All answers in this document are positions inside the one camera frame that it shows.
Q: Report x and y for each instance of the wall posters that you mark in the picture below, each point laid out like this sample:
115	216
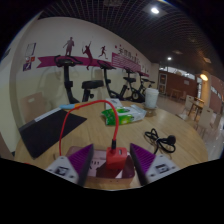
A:
30	50

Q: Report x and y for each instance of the light wooden chair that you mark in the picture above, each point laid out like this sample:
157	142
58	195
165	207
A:
33	106

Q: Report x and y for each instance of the green wet wipes pack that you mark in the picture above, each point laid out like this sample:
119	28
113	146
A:
125	115

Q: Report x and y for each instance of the blue and orange marker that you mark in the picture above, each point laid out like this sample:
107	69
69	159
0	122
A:
70	106

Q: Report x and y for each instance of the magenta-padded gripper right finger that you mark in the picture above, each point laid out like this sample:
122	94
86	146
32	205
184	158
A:
161	166

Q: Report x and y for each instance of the pink power strip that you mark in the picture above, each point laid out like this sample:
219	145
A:
100	165

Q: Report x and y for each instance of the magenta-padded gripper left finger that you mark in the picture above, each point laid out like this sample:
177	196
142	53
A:
63	168

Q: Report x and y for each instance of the ceiling lights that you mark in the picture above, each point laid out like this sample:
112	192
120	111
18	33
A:
155	10

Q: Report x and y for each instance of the small white box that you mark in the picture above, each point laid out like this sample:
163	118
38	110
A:
113	103

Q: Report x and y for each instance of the round wooden coaster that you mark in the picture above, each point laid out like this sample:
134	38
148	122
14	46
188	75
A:
150	111

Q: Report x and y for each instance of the wooden chairs and tables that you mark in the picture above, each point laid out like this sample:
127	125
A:
200	110

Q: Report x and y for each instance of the black mouse pad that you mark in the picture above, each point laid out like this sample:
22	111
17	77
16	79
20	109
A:
50	131

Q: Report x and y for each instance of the exercise bikes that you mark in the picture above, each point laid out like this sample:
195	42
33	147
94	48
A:
91	85

